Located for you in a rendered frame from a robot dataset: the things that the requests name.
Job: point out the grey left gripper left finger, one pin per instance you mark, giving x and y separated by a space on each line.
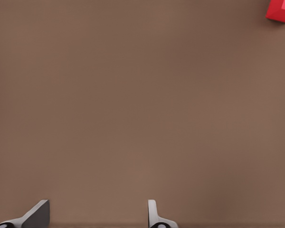
35 216

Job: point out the red block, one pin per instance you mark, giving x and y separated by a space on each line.
281 10

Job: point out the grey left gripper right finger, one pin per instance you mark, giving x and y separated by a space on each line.
153 215

